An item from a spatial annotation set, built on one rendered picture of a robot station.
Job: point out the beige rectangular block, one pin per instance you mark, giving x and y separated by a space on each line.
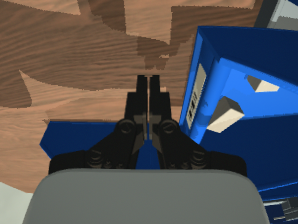
259 85
226 113

